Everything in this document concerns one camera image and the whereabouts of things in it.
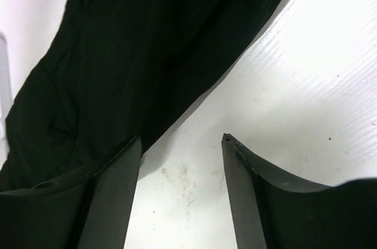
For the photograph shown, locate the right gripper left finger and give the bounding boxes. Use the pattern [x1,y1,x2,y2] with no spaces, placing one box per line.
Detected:
[1,137,141,248]

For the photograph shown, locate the black trousers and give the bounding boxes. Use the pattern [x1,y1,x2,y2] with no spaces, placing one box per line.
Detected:
[1,0,281,191]

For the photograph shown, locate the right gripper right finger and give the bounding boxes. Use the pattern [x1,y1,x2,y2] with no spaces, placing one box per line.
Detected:
[221,134,376,248]

